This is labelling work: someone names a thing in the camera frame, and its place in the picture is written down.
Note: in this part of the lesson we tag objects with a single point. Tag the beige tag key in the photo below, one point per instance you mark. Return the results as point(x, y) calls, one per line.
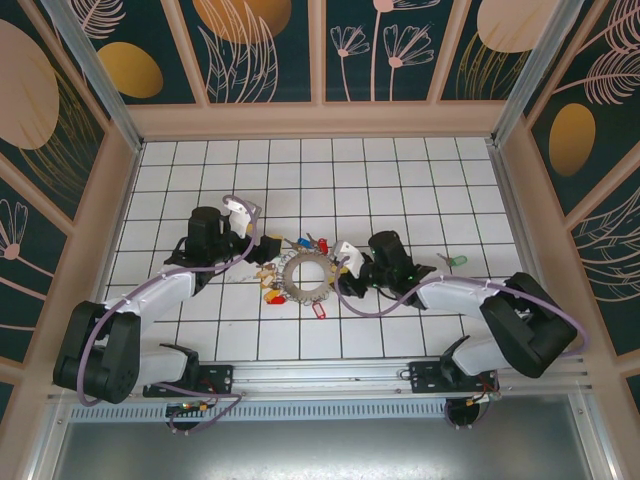
point(263, 274)

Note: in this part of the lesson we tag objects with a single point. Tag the blue tag key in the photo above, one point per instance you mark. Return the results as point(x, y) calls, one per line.
point(303, 243)

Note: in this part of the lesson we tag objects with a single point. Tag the large metal keyring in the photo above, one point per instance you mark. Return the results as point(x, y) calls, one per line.
point(290, 276)

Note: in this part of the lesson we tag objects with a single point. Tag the green tag key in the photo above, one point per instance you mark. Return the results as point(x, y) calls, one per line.
point(456, 260)

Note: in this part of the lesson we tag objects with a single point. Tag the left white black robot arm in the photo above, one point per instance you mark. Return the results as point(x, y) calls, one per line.
point(165, 291)

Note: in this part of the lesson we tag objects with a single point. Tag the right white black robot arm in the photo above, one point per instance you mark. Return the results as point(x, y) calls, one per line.
point(450, 296)

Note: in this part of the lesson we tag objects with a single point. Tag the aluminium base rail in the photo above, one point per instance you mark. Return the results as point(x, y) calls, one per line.
point(320, 377)

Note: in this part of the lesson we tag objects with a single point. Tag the aluminium frame post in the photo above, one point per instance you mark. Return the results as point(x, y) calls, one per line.
point(535, 70)
point(100, 85)

